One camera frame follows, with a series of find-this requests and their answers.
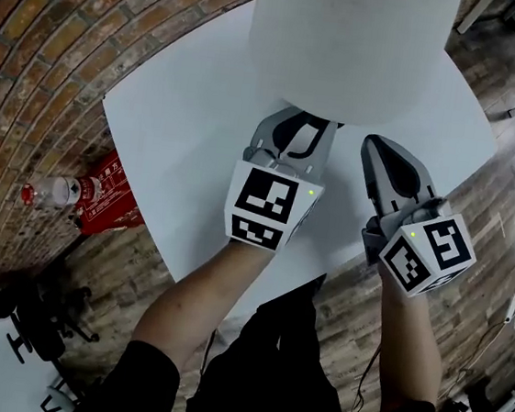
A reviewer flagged white table lamp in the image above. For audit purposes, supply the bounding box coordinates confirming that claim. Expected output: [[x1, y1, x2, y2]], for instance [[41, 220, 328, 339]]
[[238, 0, 463, 142]]

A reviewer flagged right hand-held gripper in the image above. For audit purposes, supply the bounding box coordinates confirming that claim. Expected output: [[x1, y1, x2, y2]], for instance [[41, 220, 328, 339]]
[[345, 134, 491, 306]]

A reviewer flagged person's black clothing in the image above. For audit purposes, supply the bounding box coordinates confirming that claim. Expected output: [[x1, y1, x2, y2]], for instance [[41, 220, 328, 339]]
[[80, 249, 462, 412]]

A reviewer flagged clear plastic bottle red cap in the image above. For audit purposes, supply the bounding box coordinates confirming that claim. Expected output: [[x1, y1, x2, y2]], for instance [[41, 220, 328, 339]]
[[18, 170, 106, 217]]

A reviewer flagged black swivel chair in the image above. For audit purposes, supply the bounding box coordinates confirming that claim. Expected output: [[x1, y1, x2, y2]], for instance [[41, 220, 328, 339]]
[[0, 271, 107, 369]]

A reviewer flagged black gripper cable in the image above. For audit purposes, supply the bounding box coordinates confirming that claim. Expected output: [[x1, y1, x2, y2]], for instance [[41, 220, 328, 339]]
[[343, 339, 384, 412]]

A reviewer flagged person's left forearm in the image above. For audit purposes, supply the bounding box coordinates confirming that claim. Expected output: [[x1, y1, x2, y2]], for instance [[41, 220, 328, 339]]
[[127, 228, 278, 383]]

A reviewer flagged white square table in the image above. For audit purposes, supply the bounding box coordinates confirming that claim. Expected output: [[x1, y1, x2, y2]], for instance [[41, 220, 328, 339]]
[[82, 0, 512, 320]]

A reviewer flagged person's right forearm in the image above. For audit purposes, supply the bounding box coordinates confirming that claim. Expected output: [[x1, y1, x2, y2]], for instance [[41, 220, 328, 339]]
[[362, 263, 456, 407]]

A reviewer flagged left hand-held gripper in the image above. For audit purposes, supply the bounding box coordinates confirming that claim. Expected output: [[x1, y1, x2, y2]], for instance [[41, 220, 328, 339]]
[[219, 103, 341, 259]]

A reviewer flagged red fire equipment box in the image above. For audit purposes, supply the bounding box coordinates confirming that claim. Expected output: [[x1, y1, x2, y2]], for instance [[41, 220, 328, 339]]
[[71, 144, 154, 244]]

